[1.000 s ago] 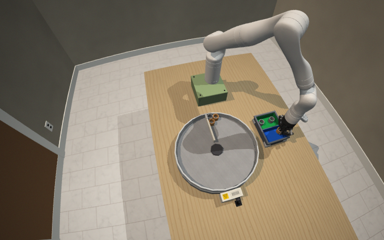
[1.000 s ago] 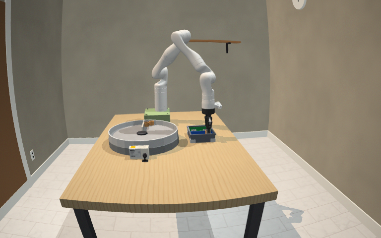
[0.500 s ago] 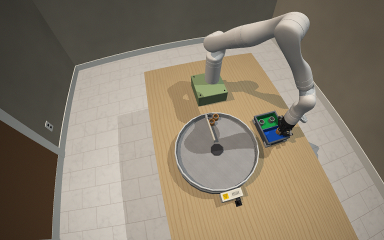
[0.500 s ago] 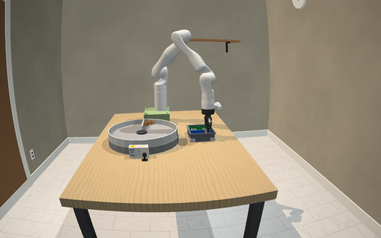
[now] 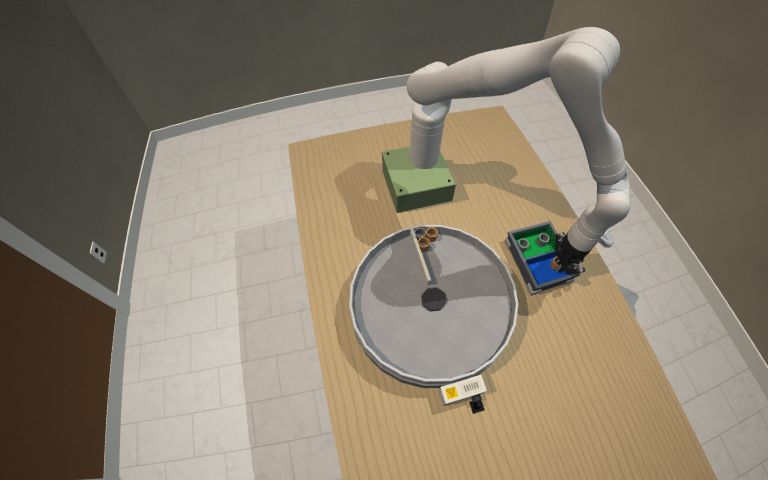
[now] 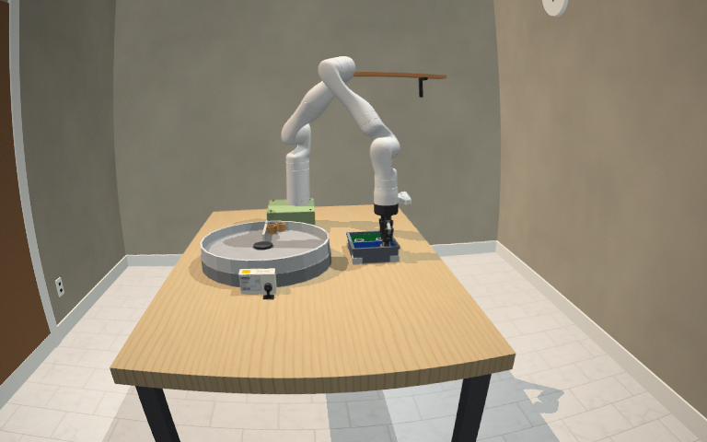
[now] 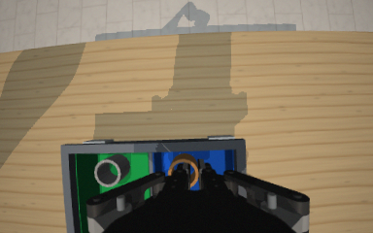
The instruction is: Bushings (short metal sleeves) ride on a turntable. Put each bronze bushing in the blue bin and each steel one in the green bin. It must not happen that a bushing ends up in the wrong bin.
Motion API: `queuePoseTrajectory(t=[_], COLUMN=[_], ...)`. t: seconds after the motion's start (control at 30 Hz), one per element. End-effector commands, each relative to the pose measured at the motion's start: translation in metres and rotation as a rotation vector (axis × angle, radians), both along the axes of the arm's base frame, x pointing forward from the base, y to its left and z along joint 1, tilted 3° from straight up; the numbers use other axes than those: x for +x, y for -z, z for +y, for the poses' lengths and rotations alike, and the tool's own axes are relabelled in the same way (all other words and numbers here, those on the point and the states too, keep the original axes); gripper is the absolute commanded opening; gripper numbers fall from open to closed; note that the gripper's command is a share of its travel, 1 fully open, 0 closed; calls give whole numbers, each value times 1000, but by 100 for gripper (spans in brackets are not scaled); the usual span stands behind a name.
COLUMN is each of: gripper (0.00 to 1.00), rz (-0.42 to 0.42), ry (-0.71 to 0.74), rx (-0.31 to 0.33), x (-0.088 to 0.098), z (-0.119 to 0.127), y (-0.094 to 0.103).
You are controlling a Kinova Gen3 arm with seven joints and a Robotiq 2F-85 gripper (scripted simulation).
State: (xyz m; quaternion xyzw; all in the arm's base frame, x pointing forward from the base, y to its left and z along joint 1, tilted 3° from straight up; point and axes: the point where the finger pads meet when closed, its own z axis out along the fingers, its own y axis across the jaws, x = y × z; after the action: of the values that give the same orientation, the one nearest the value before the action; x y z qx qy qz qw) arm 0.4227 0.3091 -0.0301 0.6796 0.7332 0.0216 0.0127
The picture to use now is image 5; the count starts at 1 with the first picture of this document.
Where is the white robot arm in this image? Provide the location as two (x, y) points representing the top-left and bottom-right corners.
(407, 27), (631, 252)

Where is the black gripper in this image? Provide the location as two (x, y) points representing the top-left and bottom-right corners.
(555, 232), (591, 274)

